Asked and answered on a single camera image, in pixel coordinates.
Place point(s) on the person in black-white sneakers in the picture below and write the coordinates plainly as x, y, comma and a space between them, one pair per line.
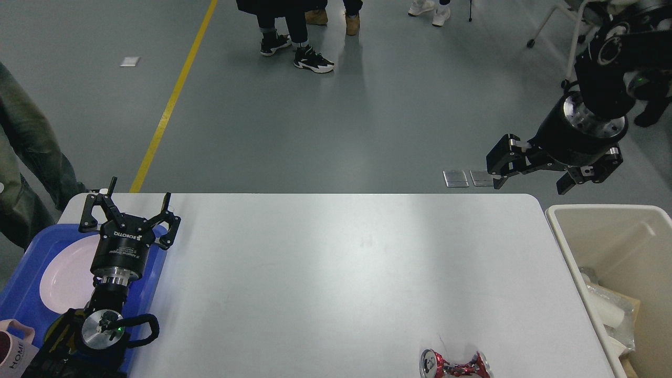
306, 57

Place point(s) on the pink ribbed mug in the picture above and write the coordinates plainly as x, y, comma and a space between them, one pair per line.
17, 348

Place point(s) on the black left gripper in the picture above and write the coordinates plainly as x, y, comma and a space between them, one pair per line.
122, 252

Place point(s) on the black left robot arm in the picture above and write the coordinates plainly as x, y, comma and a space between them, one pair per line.
92, 341

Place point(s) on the left metal floor socket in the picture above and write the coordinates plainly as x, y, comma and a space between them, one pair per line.
455, 178

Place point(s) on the beige plastic bin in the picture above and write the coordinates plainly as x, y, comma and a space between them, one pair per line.
629, 249

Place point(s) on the metal floor socket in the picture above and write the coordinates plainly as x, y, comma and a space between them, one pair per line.
481, 178
455, 178

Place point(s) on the person in plain white sneakers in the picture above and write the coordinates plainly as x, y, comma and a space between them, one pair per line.
440, 10

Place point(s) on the right metal floor socket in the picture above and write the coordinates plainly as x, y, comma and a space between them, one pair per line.
481, 178

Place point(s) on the white frame chair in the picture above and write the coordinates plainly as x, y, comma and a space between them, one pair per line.
585, 16

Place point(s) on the pink plate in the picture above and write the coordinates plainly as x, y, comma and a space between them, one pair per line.
67, 281

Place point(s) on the brown paper bag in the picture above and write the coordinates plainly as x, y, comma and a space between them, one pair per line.
625, 362

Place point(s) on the white paper cup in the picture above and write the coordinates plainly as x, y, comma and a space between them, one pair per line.
607, 306
616, 349

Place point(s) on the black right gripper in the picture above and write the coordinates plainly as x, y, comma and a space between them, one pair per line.
570, 135

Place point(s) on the person in green trousers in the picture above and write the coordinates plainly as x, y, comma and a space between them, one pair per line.
27, 136

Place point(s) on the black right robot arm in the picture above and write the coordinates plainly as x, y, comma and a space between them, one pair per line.
627, 60

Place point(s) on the clear plastic bottle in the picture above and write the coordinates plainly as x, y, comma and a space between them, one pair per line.
589, 275

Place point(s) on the aluminium foil sheet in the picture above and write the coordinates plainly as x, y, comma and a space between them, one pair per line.
625, 333

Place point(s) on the crushed red soda can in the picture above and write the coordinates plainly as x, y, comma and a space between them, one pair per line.
433, 364

